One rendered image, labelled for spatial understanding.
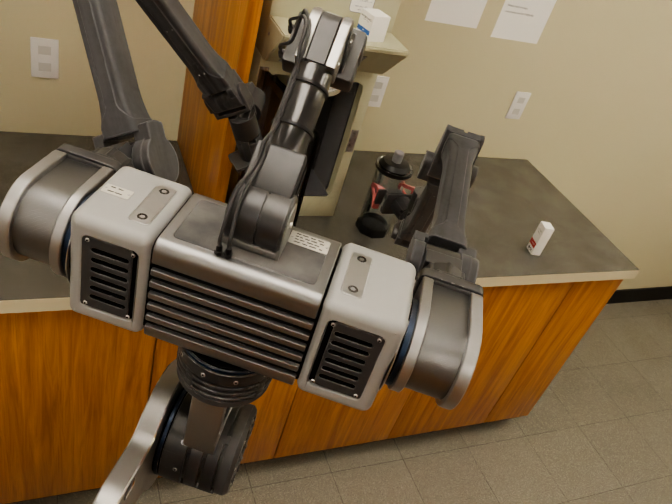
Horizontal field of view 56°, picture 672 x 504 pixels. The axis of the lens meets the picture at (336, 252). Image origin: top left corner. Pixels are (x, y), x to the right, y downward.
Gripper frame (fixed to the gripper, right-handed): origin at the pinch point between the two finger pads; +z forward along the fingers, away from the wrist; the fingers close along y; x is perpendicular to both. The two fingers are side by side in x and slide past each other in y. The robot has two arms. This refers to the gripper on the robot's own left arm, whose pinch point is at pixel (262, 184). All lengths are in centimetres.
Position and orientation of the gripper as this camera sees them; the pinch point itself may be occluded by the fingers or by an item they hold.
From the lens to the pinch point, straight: 147.4
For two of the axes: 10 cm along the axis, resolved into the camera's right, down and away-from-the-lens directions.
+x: 4.3, 6.3, -6.5
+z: 1.4, 6.6, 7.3
